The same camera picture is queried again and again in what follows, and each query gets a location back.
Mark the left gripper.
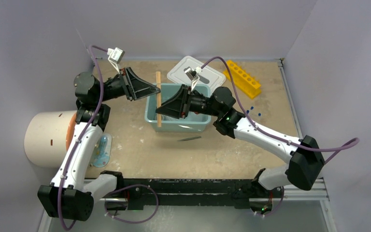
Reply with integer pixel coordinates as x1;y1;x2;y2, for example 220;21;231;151
96;67;160;103

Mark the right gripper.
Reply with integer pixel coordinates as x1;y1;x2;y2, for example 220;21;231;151
156;85;222;119

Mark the wooden stick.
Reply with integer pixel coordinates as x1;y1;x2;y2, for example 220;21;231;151
156;71;162;128

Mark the teal plastic bin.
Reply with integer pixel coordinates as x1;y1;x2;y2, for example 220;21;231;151
144;83;211;132

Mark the white bin lid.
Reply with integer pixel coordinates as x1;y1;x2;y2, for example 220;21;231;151
167;56;226;92

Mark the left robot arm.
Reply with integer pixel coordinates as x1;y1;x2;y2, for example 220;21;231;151
37;67;161;221

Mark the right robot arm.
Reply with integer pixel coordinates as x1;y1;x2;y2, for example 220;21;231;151
156;85;325;197

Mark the blue blister pack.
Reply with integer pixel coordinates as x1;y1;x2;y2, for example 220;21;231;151
89;133;112;168

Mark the yellow test tube rack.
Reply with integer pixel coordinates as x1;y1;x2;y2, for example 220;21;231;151
226;60;261;99

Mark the white cylinder orange end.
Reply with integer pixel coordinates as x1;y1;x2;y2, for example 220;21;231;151
24;110;76;168

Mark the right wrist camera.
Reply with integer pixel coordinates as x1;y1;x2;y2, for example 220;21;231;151
184;66;202;91

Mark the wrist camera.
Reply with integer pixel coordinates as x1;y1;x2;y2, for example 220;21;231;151
184;66;202;91
107;47;125;73

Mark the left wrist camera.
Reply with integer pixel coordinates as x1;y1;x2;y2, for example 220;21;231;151
107;47;125;73

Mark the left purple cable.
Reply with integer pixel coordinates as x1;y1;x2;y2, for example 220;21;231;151
57;44;109;231

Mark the purple cable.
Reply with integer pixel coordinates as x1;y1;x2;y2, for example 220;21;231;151
200;56;360;165
57;44;109;231

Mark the black base frame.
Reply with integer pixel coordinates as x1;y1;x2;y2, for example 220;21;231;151
107;175;284;213

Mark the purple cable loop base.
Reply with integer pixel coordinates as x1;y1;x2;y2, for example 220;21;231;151
104;184;159;225

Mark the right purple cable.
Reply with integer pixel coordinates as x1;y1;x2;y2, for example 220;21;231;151
200;56;360;165

